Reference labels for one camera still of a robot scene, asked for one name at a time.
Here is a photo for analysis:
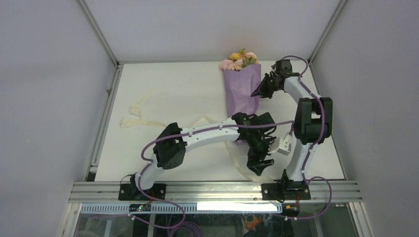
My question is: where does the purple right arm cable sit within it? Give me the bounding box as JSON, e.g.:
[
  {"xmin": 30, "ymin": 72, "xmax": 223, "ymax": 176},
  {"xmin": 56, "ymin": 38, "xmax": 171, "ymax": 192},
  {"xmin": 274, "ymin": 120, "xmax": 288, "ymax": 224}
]
[{"xmin": 280, "ymin": 55, "xmax": 333, "ymax": 220}]

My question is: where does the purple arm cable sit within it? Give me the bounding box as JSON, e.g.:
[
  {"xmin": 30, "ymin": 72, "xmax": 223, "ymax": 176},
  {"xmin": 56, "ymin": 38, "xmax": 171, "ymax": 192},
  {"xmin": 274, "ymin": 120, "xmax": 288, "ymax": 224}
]
[
  {"xmin": 280, "ymin": 55, "xmax": 333, "ymax": 220},
  {"xmin": 129, "ymin": 120, "xmax": 295, "ymax": 231}
]

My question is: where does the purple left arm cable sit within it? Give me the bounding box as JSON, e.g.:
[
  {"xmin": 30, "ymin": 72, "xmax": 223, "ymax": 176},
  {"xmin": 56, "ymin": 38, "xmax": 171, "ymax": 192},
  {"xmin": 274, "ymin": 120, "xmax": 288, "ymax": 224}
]
[{"xmin": 129, "ymin": 120, "xmax": 295, "ymax": 231}]

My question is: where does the peach fake rose stem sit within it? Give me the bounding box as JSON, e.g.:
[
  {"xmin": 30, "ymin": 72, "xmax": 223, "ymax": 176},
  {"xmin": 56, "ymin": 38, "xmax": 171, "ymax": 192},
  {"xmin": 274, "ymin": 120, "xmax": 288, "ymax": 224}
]
[{"xmin": 242, "ymin": 52, "xmax": 259, "ymax": 67}]

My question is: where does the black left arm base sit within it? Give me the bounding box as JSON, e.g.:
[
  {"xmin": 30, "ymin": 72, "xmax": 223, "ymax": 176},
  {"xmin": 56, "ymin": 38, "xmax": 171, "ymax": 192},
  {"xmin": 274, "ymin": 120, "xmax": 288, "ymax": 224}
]
[{"xmin": 118, "ymin": 175, "xmax": 167, "ymax": 201}]

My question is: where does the purple wrapping paper sheet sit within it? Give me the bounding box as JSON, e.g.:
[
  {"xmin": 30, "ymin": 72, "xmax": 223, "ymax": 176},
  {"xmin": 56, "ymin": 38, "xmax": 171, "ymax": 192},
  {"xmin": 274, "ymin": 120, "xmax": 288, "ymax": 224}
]
[{"xmin": 222, "ymin": 64, "xmax": 261, "ymax": 117}]

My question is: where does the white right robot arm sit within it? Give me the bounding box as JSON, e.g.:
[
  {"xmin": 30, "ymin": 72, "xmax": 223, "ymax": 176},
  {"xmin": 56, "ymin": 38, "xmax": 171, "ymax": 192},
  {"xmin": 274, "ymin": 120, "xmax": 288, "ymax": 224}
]
[{"xmin": 251, "ymin": 55, "xmax": 333, "ymax": 200}]

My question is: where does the white slotted cable duct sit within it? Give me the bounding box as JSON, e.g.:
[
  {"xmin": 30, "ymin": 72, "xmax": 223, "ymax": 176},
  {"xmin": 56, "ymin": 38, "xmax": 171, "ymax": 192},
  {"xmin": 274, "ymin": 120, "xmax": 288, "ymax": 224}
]
[{"xmin": 80, "ymin": 201, "xmax": 282, "ymax": 215}]

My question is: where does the aluminium mounting rail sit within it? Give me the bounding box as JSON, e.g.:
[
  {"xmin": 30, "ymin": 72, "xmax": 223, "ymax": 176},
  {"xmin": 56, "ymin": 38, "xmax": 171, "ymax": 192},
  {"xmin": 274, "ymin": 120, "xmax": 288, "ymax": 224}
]
[{"xmin": 69, "ymin": 180, "xmax": 363, "ymax": 203}]

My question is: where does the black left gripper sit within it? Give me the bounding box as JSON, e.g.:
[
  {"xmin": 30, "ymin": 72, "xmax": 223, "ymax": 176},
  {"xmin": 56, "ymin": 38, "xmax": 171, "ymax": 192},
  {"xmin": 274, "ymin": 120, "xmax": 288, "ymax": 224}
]
[{"xmin": 247, "ymin": 131, "xmax": 276, "ymax": 175}]

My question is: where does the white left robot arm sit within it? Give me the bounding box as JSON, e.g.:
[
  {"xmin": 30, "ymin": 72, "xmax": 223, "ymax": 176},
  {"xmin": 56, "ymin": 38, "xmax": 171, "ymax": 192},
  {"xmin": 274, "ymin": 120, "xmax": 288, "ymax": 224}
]
[{"xmin": 129, "ymin": 113, "xmax": 276, "ymax": 200}]

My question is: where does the cream ribbon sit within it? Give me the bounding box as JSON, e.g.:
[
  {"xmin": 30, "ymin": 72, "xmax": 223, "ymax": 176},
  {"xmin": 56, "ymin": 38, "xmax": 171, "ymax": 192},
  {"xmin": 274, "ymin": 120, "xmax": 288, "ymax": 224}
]
[{"xmin": 119, "ymin": 91, "xmax": 276, "ymax": 188}]

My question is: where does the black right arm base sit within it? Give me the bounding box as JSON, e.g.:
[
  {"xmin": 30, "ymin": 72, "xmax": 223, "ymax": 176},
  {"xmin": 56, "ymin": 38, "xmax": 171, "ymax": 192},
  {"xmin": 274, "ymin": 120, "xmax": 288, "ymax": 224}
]
[{"xmin": 261, "ymin": 179, "xmax": 311, "ymax": 201}]

